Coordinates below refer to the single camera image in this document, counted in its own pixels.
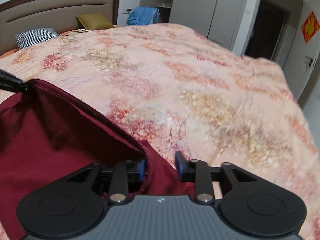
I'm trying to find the floral pink blanket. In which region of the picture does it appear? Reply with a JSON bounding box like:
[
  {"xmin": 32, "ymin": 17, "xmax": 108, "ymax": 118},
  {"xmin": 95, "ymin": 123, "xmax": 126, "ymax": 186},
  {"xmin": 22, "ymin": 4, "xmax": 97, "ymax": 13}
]
[{"xmin": 0, "ymin": 23, "xmax": 320, "ymax": 240}]

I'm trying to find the blue garment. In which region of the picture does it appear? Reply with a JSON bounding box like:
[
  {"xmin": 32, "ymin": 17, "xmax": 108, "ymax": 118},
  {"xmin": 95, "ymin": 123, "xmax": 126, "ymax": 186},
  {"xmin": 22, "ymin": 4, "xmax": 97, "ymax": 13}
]
[{"xmin": 127, "ymin": 6, "xmax": 161, "ymax": 26}]

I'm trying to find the black door handle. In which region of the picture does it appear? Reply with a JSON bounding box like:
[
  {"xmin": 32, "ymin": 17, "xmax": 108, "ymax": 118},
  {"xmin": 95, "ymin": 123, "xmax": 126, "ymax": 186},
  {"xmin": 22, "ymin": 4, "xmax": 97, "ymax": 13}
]
[{"xmin": 304, "ymin": 55, "xmax": 316, "ymax": 75}]

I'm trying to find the red diamond door decoration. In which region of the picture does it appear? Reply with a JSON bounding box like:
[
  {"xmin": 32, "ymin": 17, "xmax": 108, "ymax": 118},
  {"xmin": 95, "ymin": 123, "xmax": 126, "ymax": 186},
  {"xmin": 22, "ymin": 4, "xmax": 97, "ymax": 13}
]
[{"xmin": 301, "ymin": 11, "xmax": 320, "ymax": 45}]

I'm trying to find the white room door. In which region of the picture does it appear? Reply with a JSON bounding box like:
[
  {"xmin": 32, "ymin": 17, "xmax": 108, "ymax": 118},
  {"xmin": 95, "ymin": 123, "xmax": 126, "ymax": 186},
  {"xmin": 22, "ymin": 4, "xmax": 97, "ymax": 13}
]
[{"xmin": 281, "ymin": 0, "xmax": 320, "ymax": 110}]

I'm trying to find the beige padded bed headboard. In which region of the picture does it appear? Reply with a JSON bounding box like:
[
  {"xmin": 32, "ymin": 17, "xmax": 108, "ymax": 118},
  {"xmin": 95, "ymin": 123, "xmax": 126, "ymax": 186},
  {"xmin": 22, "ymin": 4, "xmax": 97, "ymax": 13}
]
[{"xmin": 0, "ymin": 0, "xmax": 120, "ymax": 55}]

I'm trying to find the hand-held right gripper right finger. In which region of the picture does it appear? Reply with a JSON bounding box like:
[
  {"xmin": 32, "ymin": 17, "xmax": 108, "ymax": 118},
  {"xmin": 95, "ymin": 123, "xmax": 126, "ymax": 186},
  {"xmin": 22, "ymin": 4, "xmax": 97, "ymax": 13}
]
[{"xmin": 175, "ymin": 151, "xmax": 259, "ymax": 204}]

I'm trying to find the dark red sweater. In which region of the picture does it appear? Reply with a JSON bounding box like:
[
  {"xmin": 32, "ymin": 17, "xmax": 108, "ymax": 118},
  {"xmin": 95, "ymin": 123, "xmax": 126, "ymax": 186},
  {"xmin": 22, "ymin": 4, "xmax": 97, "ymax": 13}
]
[{"xmin": 0, "ymin": 79, "xmax": 196, "ymax": 240}]

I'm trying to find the olive green pillow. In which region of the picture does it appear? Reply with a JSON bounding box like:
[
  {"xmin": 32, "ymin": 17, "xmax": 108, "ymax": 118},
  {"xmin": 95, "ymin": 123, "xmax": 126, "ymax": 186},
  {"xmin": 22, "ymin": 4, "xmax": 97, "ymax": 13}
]
[{"xmin": 76, "ymin": 12, "xmax": 116, "ymax": 30}]

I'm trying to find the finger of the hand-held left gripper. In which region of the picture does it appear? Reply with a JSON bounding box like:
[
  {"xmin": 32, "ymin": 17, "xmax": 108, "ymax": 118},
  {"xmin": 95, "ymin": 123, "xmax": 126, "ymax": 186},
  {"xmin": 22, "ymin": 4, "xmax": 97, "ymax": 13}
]
[{"xmin": 0, "ymin": 68, "xmax": 29, "ymax": 92}]

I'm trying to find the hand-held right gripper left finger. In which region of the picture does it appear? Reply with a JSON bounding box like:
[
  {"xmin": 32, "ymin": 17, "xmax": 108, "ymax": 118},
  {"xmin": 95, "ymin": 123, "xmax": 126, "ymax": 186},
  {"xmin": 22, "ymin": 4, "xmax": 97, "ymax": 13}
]
[{"xmin": 66, "ymin": 158, "xmax": 146, "ymax": 204}]

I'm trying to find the grey door frame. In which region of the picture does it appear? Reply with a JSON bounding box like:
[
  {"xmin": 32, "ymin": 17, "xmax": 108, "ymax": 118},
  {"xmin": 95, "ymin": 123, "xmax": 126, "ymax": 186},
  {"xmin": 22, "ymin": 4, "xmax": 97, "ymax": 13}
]
[{"xmin": 240, "ymin": 0, "xmax": 304, "ymax": 62}]

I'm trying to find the houndstooth pillow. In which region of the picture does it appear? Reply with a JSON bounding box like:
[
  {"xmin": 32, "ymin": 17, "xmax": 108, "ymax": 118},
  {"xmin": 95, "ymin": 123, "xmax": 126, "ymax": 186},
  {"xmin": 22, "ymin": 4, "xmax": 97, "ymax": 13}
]
[{"xmin": 16, "ymin": 27, "xmax": 60, "ymax": 50}]

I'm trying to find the grey wardrobe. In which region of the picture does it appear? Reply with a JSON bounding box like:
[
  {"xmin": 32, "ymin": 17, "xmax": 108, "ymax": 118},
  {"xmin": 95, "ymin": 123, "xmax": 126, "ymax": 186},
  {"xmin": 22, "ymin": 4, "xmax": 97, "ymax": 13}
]
[{"xmin": 140, "ymin": 0, "xmax": 252, "ymax": 51}]

